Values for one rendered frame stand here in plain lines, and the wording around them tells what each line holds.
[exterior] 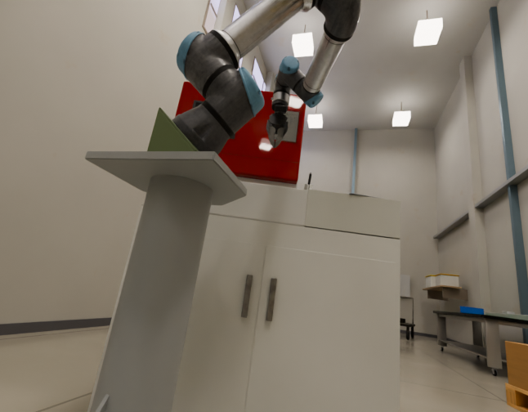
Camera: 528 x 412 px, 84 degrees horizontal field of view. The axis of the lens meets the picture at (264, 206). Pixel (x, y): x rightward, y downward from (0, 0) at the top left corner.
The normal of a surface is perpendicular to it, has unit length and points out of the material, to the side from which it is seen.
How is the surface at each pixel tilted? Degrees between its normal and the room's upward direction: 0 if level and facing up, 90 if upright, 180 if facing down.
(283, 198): 90
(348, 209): 90
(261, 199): 90
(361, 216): 90
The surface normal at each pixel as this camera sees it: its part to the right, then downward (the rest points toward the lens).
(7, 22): 0.96, 0.05
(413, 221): -0.25, -0.30
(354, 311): 0.01, -0.28
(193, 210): 0.66, -0.13
